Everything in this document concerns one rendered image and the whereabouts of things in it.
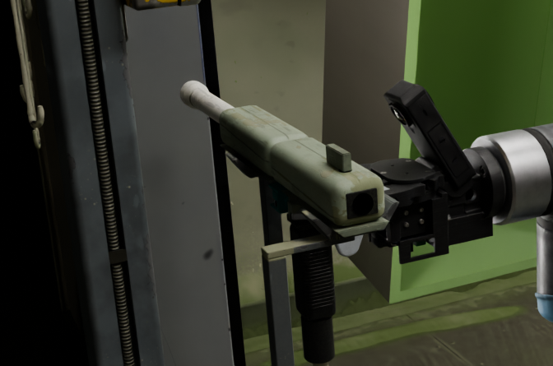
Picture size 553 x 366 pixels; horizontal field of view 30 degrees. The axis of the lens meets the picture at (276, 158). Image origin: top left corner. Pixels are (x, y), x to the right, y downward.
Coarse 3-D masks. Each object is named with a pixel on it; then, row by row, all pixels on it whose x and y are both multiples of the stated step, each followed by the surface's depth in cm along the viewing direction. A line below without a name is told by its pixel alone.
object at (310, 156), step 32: (192, 96) 123; (224, 128) 108; (256, 128) 101; (288, 128) 99; (256, 160) 99; (288, 160) 91; (320, 160) 88; (288, 192) 93; (320, 192) 85; (352, 192) 82; (352, 224) 84; (384, 224) 84; (320, 256) 95; (320, 288) 96; (320, 320) 97; (320, 352) 98
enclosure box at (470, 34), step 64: (384, 0) 198; (448, 0) 235; (512, 0) 242; (384, 64) 202; (448, 64) 243; (512, 64) 251; (384, 128) 207; (448, 128) 251; (512, 128) 260; (384, 256) 218; (448, 256) 236; (512, 256) 237
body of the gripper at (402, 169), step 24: (384, 168) 99; (408, 168) 98; (432, 168) 97; (480, 168) 100; (432, 192) 96; (456, 192) 99; (480, 192) 100; (408, 216) 97; (432, 216) 97; (456, 216) 100; (480, 216) 101; (384, 240) 100; (408, 240) 96; (432, 240) 100; (456, 240) 100
